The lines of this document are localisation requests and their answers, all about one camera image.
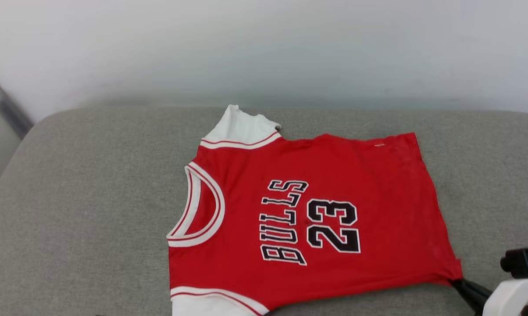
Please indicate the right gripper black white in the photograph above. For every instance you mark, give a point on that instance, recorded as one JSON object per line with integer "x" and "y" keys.
{"x": 516, "y": 294}

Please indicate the red Bulls 23 jersey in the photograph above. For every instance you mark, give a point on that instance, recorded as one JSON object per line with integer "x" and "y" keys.
{"x": 334, "y": 175}

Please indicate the grey fabric sofa cushion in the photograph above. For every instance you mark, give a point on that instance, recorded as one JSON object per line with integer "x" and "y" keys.
{"x": 93, "y": 197}

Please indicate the grey metal bar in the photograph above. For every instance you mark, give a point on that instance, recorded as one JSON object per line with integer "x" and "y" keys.
{"x": 7, "y": 105}

